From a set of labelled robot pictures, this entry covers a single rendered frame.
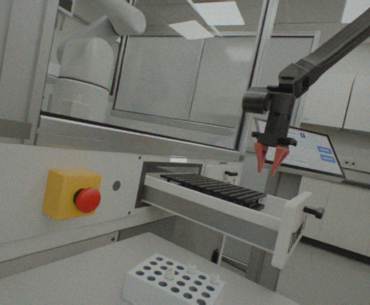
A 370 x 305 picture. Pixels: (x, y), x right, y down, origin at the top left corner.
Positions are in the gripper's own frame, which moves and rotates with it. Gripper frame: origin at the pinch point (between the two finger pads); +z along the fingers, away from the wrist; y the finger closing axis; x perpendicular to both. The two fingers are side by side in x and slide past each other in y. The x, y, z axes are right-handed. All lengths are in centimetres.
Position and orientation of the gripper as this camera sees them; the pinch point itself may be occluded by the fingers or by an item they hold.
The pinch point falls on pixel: (266, 170)
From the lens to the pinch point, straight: 68.0
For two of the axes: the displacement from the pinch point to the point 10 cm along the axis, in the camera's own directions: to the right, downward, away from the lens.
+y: 8.1, 2.0, -5.5
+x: 5.4, 1.1, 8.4
